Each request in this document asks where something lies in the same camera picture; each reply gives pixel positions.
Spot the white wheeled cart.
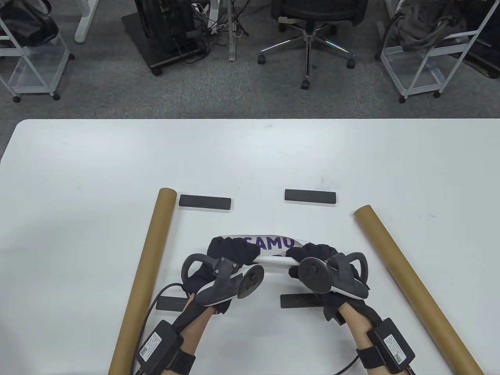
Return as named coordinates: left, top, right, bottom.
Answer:
left=376, top=0, right=500, bottom=104
left=0, top=16, right=75, bottom=103

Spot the white desk leg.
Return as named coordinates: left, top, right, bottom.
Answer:
left=74, top=0, right=101, bottom=44

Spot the black wrist strap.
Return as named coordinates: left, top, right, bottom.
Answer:
left=172, top=349, right=196, bottom=375
left=356, top=346, right=382, bottom=370

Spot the large black bag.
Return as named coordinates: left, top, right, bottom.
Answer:
left=449, top=0, right=500, bottom=79

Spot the black wheeled platform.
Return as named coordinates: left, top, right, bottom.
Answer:
left=121, top=14, right=209, bottom=77

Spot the person's right forearm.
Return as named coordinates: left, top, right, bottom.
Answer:
left=337, top=303, right=403, bottom=375

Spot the black computer tower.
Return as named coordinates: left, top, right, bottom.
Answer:
left=134, top=0, right=196, bottom=39

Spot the black shoulder bag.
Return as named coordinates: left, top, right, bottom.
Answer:
left=0, top=0, right=59, bottom=48

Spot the person's left forearm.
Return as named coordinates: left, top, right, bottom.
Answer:
left=176, top=305, right=214, bottom=375

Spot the tangle of black cables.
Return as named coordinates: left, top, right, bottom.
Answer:
left=191, top=0, right=250, bottom=39

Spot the grey crumpled cloth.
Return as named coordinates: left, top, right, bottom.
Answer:
left=391, top=0, right=469, bottom=49

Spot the person's left hand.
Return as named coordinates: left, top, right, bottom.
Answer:
left=182, top=236, right=261, bottom=316

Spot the white poster purple lettering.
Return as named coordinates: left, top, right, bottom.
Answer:
left=213, top=234, right=310, bottom=269

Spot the black office chair chrome base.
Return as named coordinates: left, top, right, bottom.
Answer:
left=258, top=0, right=370, bottom=89

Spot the brown cardboard mailing tube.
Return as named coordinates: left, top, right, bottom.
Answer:
left=354, top=205, right=485, bottom=375
left=109, top=188, right=177, bottom=375

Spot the person's right hand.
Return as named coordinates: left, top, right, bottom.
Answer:
left=285, top=243, right=382, bottom=325

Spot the black bar weight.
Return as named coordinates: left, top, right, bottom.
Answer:
left=156, top=296, right=189, bottom=312
left=280, top=294, right=327, bottom=309
left=284, top=189, right=337, bottom=205
left=179, top=194, right=232, bottom=212

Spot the grey white hand controller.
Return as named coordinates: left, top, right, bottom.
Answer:
left=298, top=253, right=370, bottom=300
left=181, top=253, right=265, bottom=307

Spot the black wrist sensor box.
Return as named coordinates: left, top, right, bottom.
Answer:
left=367, top=318, right=416, bottom=373
left=137, top=320, right=184, bottom=374

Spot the white cable channel post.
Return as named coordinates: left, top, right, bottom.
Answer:
left=228, top=0, right=238, bottom=62

